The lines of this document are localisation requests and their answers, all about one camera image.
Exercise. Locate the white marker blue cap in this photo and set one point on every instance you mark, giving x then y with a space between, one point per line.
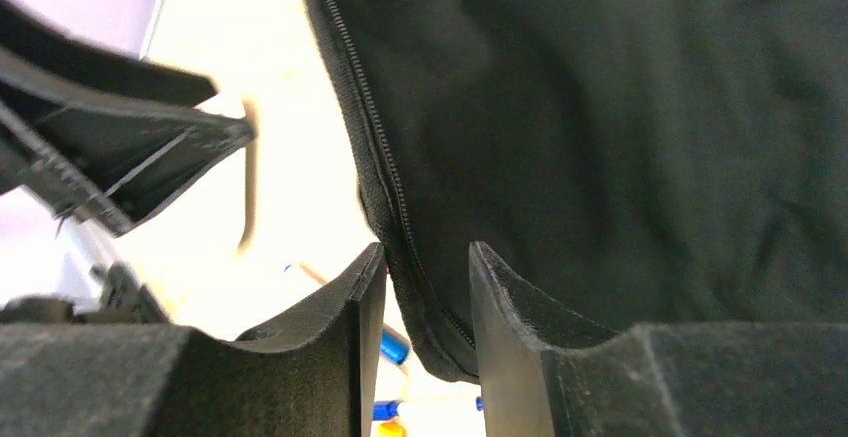
394 348

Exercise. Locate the upright white marker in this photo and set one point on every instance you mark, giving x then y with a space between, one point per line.
386 410

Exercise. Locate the black student backpack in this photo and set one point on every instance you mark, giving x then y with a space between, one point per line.
637 160

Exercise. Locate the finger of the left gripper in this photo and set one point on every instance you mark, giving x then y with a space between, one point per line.
100 69
118 160

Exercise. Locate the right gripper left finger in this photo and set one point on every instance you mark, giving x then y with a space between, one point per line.
122 370

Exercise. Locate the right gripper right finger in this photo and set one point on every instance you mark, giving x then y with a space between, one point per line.
546 371

